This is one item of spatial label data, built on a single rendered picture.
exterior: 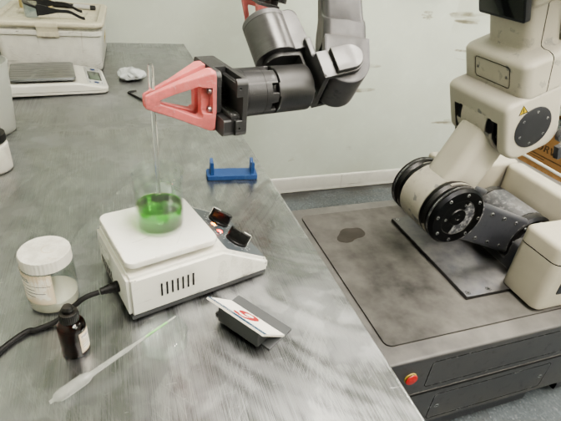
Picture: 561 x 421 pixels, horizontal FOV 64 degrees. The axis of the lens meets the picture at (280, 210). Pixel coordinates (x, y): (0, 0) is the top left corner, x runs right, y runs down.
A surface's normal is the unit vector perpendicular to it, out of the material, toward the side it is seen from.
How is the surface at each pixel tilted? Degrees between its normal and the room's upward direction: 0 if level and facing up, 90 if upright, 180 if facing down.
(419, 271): 0
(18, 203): 0
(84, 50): 93
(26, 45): 93
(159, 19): 90
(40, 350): 0
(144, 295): 90
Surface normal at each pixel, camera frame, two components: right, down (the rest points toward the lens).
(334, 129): 0.32, 0.53
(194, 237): 0.09, -0.84
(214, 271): 0.55, 0.48
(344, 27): 0.09, -0.24
